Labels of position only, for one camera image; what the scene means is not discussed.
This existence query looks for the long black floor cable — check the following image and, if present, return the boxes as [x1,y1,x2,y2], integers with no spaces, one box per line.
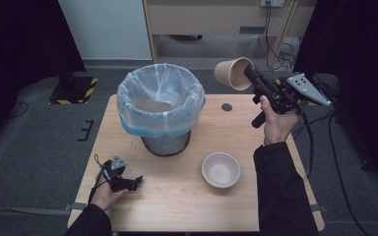
[327,112,372,236]

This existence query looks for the hand-held gripper cable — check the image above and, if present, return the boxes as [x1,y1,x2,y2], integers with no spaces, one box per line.
[85,152,104,207]
[299,109,315,180]

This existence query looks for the left hand-held gripper cable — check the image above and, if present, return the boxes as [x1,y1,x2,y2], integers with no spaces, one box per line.
[85,152,104,207]

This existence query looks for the black power cable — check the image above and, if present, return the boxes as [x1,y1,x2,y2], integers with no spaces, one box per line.
[263,1,296,72]

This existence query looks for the person's left hand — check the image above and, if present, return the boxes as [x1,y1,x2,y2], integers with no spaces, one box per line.
[90,182,130,212]

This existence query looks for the light wooden desk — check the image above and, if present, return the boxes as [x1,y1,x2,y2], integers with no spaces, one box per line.
[143,0,319,71]

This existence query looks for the black mesh trash bin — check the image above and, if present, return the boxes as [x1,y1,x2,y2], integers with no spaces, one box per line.
[140,130,192,157]

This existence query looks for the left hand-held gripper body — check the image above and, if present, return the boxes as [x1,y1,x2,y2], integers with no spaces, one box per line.
[99,153,137,193]

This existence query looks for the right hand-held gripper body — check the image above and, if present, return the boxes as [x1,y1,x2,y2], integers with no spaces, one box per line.
[250,72,333,130]

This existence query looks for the white wall power outlet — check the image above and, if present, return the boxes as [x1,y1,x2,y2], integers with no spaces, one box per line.
[259,0,285,9]

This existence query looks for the person's right hand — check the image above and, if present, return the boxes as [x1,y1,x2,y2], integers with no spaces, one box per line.
[259,94,302,148]

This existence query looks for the white cable bundle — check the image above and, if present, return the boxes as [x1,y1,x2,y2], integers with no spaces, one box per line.
[280,36,301,76]

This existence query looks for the thin black floor cable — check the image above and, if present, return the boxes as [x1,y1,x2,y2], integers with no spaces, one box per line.
[7,100,31,120]

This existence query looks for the black curtain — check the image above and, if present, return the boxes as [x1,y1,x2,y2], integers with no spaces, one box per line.
[292,0,378,186]
[0,0,89,151]

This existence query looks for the brown paper cup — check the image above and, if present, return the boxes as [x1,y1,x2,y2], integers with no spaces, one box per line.
[213,56,257,92]

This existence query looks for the right hand-held gripper cable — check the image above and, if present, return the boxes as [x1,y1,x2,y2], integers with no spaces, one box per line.
[299,109,315,180]

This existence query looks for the white bowl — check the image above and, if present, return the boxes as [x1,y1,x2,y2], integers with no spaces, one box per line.
[200,150,242,190]

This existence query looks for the translucent plastic bin liner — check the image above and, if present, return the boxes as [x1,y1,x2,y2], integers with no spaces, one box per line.
[115,62,207,139]

